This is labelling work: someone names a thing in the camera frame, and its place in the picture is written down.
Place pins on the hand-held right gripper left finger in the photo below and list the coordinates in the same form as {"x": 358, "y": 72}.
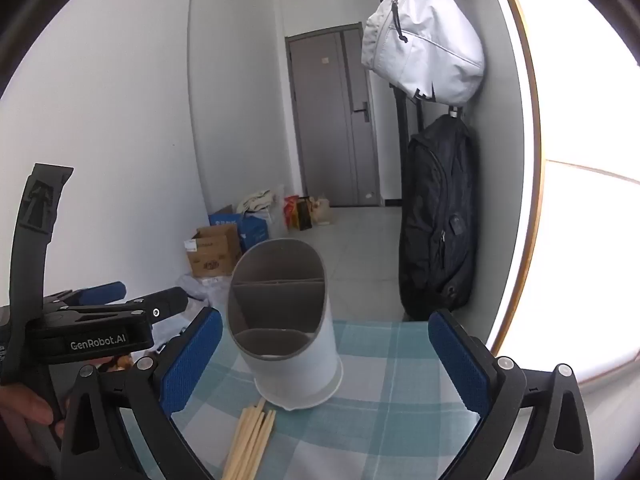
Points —
{"x": 192, "y": 360}

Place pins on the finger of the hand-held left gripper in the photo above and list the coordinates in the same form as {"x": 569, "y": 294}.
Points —
{"x": 102, "y": 291}
{"x": 160, "y": 305}

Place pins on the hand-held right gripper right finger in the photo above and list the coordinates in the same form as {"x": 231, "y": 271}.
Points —
{"x": 460, "y": 360}

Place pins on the bundle of wooden chopsticks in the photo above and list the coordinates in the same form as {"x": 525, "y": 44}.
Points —
{"x": 247, "y": 445}

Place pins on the white grey utensil holder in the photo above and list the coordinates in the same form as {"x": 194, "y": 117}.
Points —
{"x": 300, "y": 365}

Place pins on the white shoulder bag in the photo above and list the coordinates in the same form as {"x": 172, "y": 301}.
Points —
{"x": 425, "y": 45}

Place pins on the person's left hand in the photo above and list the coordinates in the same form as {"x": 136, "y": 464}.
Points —
{"x": 25, "y": 405}

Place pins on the brown shoe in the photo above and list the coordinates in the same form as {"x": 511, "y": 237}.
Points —
{"x": 120, "y": 362}

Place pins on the grey plastic bag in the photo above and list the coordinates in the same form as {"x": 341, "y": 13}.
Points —
{"x": 197, "y": 287}

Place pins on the brown cardboard box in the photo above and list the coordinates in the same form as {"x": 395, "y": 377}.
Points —
{"x": 212, "y": 255}

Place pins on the teal checked tablecloth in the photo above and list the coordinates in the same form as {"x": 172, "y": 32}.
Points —
{"x": 375, "y": 410}

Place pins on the blue cardboard box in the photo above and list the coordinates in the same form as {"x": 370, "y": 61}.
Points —
{"x": 252, "y": 232}

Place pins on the white cloth bag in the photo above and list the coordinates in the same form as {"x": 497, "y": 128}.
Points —
{"x": 260, "y": 200}

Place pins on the black backpack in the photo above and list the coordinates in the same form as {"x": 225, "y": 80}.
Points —
{"x": 435, "y": 210}

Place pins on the red yellow bag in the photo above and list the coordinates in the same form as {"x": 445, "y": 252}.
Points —
{"x": 300, "y": 215}

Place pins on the gold-framed window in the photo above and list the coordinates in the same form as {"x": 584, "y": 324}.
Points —
{"x": 575, "y": 235}

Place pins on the beige paper bag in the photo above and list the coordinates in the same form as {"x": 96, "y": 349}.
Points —
{"x": 322, "y": 210}

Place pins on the grey entrance door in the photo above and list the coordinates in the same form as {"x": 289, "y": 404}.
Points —
{"x": 325, "y": 125}

